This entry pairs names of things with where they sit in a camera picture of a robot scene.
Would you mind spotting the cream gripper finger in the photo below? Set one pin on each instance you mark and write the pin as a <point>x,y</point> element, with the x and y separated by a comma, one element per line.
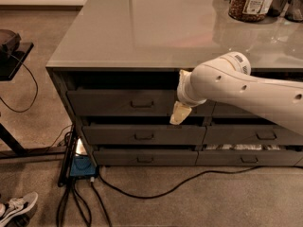
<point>180,113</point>

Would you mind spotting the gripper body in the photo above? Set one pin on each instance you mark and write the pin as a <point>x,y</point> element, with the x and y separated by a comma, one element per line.
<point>182,94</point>

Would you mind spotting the grey drawer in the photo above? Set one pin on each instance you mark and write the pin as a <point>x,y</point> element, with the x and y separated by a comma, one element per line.
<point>249,155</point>
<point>136,130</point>
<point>249,131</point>
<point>230,111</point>
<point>145,156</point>
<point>113,102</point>

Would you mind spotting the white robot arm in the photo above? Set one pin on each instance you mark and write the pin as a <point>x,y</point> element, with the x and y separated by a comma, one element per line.
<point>227,79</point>

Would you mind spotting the grey cabinet with glossy top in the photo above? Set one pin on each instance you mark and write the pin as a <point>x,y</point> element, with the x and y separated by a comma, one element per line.
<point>144,44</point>

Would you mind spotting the clear jar of nuts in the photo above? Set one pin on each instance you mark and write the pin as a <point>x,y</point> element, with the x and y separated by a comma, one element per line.
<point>249,10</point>

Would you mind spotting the blue electronics box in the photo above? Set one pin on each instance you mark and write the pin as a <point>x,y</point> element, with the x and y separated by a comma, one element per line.
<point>82,167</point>

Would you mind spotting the black side table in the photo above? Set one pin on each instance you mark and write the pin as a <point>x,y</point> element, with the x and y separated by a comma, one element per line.
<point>8,71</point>

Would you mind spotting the dark device on table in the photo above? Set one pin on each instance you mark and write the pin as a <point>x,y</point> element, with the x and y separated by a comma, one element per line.
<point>9,42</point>

